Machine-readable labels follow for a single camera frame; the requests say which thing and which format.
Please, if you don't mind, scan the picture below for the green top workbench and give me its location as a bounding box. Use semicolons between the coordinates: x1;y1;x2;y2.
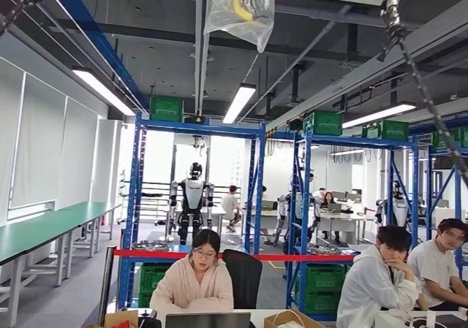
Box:
0;208;88;328
60;200;122;260

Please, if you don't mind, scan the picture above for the person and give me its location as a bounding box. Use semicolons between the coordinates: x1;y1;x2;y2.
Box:
320;191;336;212
407;218;468;312
150;229;234;326
221;185;243;233
336;225;422;328

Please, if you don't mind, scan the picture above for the clear plastic bag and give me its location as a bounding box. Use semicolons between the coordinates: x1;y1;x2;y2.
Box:
203;0;275;54

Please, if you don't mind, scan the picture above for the black barrier post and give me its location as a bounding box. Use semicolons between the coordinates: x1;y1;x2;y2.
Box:
98;245;115;328

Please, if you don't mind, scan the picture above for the open cardboard box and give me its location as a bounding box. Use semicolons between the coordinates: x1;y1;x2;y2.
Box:
264;310;326;328

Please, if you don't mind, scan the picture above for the white desk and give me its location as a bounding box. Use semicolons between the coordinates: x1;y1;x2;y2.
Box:
209;205;228;240
317;210;367;245

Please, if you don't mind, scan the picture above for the blue steel beam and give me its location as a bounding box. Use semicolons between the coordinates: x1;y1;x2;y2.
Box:
44;0;150;112

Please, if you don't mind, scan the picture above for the black office chair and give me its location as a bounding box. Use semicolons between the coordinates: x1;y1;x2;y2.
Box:
222;249;264;310

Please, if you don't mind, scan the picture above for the grey overhead gantry rail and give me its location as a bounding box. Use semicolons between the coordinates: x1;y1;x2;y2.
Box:
194;0;212;120
266;0;468;134

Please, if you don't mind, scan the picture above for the silver black humanoid robot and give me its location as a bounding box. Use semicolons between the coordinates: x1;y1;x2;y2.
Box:
274;170;324;248
374;180;411;230
167;161;216;246

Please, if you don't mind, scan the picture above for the blue steel shelf rack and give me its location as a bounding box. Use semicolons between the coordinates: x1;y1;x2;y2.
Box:
285;127;420;323
116;112;267;312
426;118;468;281

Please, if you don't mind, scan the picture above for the silver stamped metal panel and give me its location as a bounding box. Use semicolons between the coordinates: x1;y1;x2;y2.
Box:
307;245;343;256
132;240;171;252

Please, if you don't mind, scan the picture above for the black desk item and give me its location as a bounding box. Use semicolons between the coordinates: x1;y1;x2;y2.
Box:
138;308;163;328

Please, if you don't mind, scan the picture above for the grey roller blind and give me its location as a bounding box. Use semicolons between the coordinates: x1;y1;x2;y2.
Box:
56;97;99;210
0;57;26;227
11;73;67;210

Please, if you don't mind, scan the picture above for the small cardboard box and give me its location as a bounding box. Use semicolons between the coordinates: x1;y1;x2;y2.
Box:
104;310;139;328

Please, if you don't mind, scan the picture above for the red barrier belt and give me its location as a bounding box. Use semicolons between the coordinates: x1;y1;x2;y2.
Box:
112;248;357;264

